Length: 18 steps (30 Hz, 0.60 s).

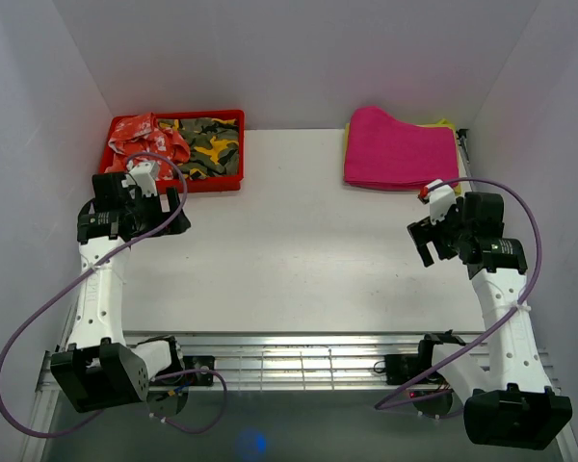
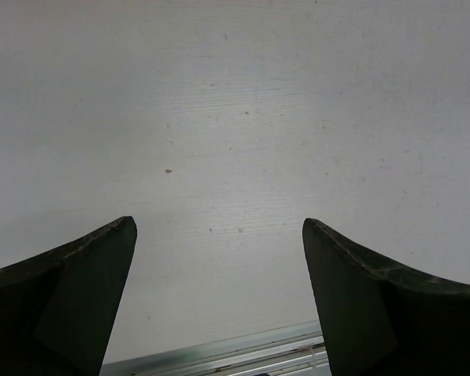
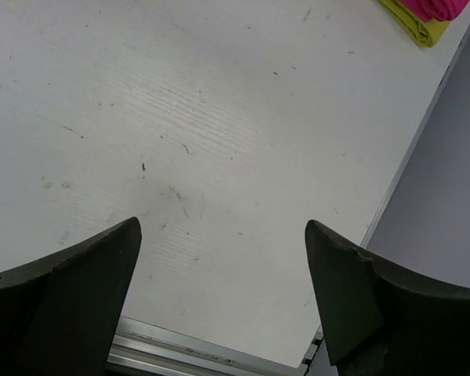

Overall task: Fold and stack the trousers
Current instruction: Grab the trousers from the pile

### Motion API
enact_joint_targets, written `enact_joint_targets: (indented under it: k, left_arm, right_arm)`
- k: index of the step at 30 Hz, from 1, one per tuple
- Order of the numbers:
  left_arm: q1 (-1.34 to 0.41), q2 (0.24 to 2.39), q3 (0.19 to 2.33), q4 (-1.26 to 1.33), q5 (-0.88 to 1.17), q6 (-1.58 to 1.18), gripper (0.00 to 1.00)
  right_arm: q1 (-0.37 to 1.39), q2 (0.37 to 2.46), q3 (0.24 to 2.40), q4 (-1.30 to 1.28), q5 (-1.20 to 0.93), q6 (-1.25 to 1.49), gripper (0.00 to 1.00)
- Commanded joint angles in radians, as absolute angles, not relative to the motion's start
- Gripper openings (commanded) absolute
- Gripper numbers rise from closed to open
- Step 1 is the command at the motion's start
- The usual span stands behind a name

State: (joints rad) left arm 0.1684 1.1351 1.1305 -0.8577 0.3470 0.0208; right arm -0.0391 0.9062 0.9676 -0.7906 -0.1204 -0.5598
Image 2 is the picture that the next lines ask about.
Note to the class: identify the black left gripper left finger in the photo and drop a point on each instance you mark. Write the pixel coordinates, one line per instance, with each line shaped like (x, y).
(57, 309)

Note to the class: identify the aluminium table edge rail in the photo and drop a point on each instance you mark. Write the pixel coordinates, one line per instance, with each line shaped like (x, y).
(295, 350)

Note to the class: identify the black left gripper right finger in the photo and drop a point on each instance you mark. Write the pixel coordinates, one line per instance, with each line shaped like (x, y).
(381, 317)

